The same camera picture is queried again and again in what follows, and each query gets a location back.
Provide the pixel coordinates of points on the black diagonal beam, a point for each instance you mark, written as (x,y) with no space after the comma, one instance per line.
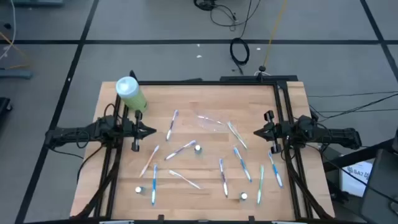
(357,155)

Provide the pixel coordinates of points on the white labelled box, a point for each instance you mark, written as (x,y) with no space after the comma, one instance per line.
(354,180)

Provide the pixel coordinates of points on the black metal table frame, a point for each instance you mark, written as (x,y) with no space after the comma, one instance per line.
(217,83)

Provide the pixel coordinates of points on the blue toothbrush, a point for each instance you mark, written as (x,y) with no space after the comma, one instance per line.
(275,169)
(154,184)
(242,164)

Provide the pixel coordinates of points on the grey floor bar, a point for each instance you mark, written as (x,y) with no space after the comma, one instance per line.
(15,74)

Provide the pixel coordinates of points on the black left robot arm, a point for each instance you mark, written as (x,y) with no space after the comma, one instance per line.
(77,133)

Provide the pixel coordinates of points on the small teal mouthwash bottle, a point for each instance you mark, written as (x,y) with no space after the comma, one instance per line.
(198,148)
(139,189)
(243,196)

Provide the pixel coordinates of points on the white orange toothbrush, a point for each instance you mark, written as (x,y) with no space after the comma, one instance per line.
(184,179)

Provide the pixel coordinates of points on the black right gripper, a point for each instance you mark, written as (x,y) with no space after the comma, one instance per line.
(280,132)

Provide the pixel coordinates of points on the black stand with ball top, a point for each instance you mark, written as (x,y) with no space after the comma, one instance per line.
(262,68)

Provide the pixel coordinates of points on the clear plastic organizer container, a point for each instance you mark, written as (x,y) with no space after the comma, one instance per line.
(214,126)

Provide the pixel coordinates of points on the green disinfecting wipes canister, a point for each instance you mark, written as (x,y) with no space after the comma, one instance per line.
(130,93)

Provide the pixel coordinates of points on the green toothbrush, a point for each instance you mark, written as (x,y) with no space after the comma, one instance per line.
(237,134)
(260,184)

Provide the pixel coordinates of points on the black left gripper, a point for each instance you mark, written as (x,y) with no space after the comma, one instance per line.
(130,130)

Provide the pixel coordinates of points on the purple toothbrush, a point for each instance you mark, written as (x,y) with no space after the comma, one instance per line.
(223,177)
(172,125)
(180,150)

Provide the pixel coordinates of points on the black object on floor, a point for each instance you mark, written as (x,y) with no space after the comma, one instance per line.
(3,105)

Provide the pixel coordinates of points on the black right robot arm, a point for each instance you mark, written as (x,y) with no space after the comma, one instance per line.
(335,137)

